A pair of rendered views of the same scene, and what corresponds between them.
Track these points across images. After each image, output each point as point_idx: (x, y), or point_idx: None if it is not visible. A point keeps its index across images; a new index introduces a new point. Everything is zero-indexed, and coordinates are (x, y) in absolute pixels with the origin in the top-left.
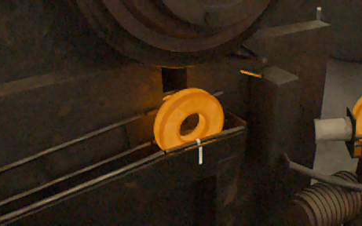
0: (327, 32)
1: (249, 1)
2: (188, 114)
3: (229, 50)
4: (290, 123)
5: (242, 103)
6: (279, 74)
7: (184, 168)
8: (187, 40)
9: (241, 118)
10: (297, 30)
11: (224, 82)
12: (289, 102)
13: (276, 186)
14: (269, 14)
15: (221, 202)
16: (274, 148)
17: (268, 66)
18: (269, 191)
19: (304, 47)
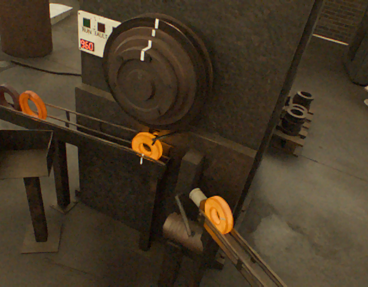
0: (249, 159)
1: (149, 113)
2: (143, 142)
3: (160, 129)
4: (188, 181)
5: None
6: (193, 156)
7: (134, 160)
8: None
9: None
10: (227, 146)
11: (178, 144)
12: (188, 170)
13: None
14: (182, 125)
15: (148, 187)
16: (178, 185)
17: (203, 152)
18: (195, 212)
19: (228, 156)
